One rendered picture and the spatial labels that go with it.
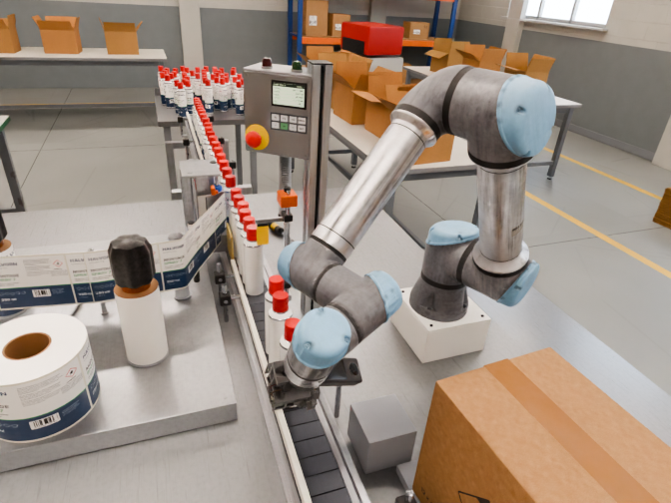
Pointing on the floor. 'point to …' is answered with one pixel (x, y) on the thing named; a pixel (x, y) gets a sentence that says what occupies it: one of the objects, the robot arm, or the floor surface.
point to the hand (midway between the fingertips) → (300, 395)
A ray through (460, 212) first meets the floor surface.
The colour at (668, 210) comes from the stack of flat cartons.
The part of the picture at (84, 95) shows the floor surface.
